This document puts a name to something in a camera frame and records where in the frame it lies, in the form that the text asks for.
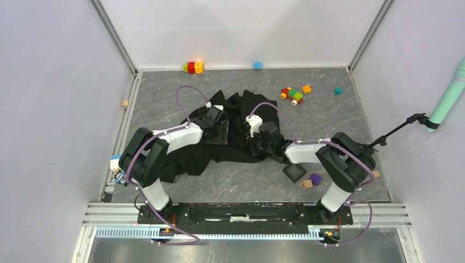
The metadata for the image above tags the black garment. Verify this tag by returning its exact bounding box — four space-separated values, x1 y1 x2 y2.
159 90 277 183

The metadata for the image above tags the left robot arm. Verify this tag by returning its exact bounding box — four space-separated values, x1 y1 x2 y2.
118 105 229 223

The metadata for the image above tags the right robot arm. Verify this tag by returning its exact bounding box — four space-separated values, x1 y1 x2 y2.
246 116 376 224

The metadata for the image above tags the black square tray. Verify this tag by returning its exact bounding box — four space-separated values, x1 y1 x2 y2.
282 164 307 183

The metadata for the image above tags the colourful toy brick car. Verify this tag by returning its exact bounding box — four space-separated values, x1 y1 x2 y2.
280 87 303 106

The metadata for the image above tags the brown wooden cube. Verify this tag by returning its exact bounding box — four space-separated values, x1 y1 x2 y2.
302 179 314 190

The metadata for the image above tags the purple cube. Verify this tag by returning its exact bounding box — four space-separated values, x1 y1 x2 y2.
309 173 322 186

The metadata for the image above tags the red yellow green toy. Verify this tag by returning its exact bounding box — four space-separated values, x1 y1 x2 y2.
183 61 204 74

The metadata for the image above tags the orange cube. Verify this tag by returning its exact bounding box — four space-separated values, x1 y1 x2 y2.
302 85 312 94

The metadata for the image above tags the blue round block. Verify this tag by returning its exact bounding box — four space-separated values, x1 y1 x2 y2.
252 61 263 70

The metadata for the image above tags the blue white block toy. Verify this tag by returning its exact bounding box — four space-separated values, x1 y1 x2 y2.
109 155 121 173

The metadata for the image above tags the blue monster card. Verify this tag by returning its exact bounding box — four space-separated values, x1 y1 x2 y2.
112 171 127 186

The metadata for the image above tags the black tripod stand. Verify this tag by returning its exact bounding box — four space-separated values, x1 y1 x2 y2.
366 113 430 149

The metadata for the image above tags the mint green tube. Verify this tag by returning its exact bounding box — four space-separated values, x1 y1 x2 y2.
427 58 464 132

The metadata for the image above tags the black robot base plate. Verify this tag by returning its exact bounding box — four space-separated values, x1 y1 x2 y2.
138 202 354 236

